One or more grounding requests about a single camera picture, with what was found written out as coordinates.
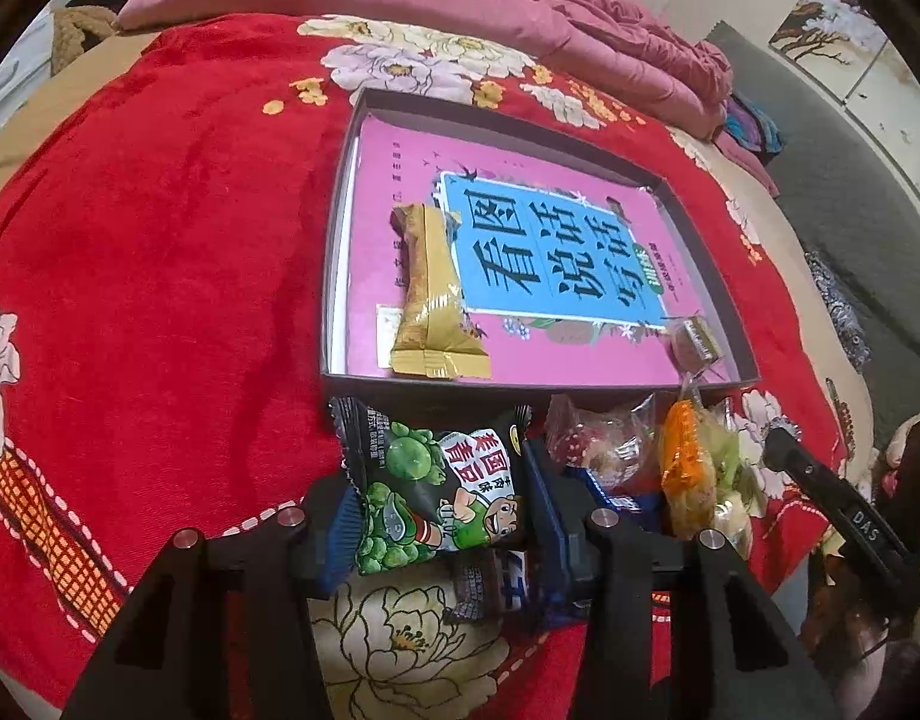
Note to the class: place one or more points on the brown fluffy blanket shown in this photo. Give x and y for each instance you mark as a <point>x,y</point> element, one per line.
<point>81,26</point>

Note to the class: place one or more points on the light green snack packet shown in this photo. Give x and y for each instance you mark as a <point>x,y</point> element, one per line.
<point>730,457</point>

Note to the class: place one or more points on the beige bed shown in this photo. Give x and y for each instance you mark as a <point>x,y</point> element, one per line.
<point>62,105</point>

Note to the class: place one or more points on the small brown wrapped candy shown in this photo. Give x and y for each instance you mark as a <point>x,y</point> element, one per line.
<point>696,341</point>

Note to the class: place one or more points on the tree wall picture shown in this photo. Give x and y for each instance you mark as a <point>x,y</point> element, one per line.
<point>827,22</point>

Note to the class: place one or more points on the green pea snack packet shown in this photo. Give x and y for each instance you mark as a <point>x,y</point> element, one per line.
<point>430,495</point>

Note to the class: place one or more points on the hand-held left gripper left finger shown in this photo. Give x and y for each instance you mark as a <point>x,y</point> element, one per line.
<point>338,540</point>

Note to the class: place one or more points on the red floral blanket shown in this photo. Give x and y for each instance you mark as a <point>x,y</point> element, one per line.
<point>167,277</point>

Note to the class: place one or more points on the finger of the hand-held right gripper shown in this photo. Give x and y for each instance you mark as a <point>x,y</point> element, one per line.
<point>793,454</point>

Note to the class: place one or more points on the clear packet of red candies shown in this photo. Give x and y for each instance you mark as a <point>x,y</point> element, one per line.
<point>595,435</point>

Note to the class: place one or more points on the dark patterned cloth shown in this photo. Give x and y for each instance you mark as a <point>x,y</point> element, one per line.
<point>838,307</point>

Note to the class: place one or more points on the crumpled pink quilt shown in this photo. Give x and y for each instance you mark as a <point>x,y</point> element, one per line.
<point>617,45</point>

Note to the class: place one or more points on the grey cardboard box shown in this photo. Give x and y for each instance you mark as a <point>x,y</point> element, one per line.
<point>505,144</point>

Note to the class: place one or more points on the dark brown chocolate bar packet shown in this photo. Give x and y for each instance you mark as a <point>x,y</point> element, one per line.
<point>482,585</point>

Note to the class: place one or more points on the gold wafer packet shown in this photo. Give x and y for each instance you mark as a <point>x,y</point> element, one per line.
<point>433,292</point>

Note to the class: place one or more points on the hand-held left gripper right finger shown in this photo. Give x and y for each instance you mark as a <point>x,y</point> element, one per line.
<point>553,532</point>

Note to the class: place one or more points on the blue and purple striped cloth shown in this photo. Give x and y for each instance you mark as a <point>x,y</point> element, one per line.
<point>752,127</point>

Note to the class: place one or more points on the grey quilted headboard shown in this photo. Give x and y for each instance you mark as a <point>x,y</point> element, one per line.
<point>842,187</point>

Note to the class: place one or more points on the pink book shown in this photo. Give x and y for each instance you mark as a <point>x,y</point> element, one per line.
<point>400,165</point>

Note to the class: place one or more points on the blue snack packet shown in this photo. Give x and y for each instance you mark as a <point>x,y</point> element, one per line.
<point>617,502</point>

